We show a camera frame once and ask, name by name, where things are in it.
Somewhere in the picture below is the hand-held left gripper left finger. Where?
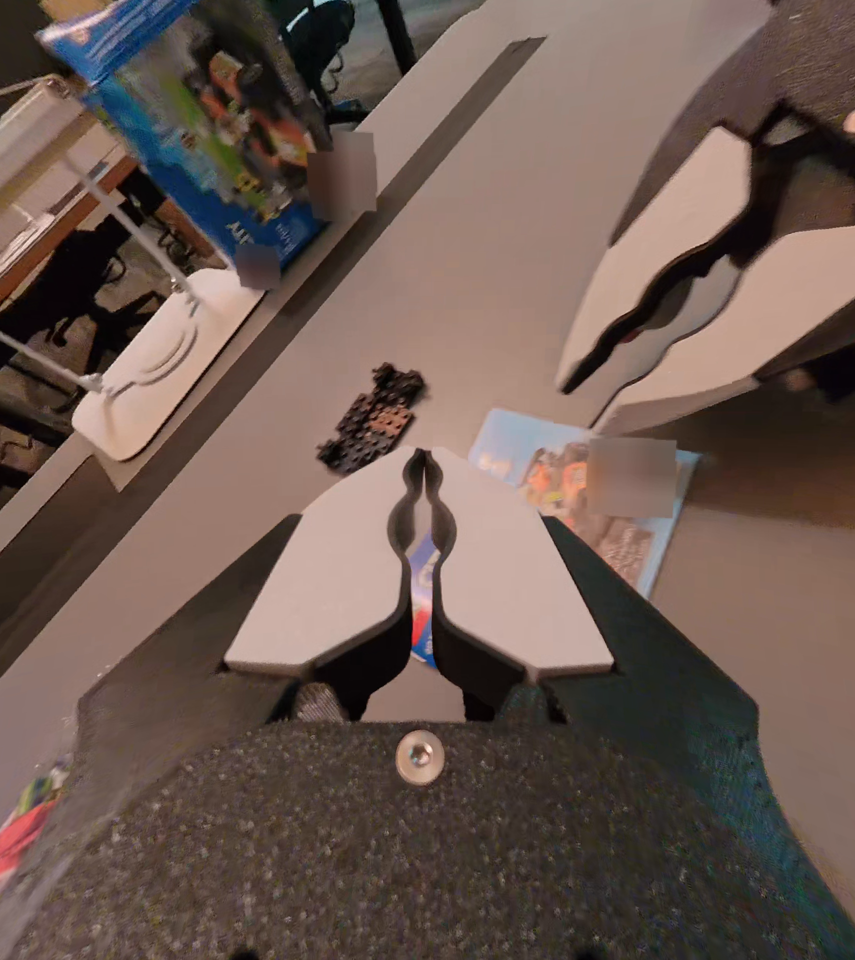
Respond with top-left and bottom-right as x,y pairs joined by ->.
225,447 -> 414,676

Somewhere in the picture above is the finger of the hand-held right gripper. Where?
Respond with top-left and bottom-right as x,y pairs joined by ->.
593,225 -> 855,436
555,128 -> 766,394

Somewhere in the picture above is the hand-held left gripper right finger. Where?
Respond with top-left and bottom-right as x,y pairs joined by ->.
428,447 -> 618,679

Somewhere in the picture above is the lego instruction booklet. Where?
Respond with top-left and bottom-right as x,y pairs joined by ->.
405,408 -> 699,669

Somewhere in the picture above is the clear bag of lego pieces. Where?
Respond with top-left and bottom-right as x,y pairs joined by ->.
0,758 -> 76,901

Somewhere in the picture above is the blue lego set box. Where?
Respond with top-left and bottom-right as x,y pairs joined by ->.
38,0 -> 376,286

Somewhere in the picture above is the black lego chassis piece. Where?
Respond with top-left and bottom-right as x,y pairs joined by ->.
315,363 -> 429,475

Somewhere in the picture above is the black office chair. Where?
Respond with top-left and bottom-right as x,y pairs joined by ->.
0,225 -> 136,354

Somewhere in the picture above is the white wire screen stand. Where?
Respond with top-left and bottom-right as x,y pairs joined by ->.
0,75 -> 271,463

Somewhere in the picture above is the wooden desk black frame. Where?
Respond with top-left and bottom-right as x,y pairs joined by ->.
0,150 -> 144,354

